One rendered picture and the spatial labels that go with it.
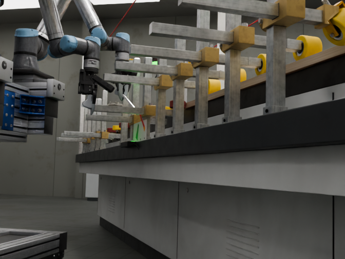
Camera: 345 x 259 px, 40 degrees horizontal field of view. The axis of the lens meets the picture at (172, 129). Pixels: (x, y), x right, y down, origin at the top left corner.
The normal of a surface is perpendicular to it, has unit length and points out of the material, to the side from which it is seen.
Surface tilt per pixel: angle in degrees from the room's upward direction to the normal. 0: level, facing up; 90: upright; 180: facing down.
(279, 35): 90
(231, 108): 90
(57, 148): 90
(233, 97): 90
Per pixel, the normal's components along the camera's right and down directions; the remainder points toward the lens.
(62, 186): -0.22, -0.09
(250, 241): -0.95, -0.05
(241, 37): 0.31, -0.07
